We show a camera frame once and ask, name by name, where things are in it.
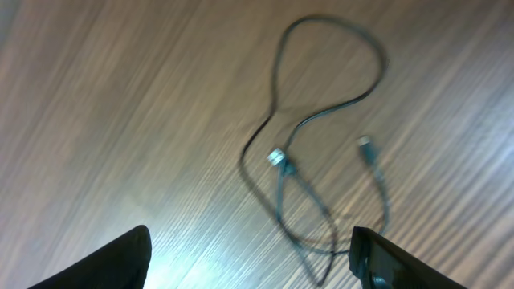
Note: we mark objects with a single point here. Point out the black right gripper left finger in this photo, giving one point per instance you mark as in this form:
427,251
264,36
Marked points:
121,264

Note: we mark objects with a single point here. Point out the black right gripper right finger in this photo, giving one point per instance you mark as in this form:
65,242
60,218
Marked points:
378,263

